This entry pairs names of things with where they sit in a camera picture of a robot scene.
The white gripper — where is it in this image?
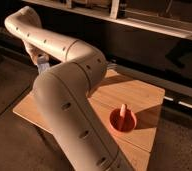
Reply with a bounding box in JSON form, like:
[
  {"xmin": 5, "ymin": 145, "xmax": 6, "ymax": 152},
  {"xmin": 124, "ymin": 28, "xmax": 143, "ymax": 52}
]
[{"xmin": 23, "ymin": 41, "xmax": 49, "ymax": 64}]

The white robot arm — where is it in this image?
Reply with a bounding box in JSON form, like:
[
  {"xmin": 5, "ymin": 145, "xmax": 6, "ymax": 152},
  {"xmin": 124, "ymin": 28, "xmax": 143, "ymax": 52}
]
[{"xmin": 4, "ymin": 6, "xmax": 134, "ymax": 171}]

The pink stick in bowl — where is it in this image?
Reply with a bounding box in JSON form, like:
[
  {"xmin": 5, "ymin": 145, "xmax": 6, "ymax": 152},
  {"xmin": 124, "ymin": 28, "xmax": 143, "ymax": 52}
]
[{"xmin": 118, "ymin": 103, "xmax": 128, "ymax": 131}]

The red bowl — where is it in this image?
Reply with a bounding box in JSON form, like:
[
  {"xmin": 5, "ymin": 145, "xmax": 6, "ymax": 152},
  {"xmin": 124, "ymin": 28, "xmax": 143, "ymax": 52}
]
[{"xmin": 109, "ymin": 108, "xmax": 137, "ymax": 133}]

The white shelf frame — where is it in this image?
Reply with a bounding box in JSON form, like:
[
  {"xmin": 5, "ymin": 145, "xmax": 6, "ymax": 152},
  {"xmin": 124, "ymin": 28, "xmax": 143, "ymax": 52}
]
[{"xmin": 22, "ymin": 0, "xmax": 192, "ymax": 40}]

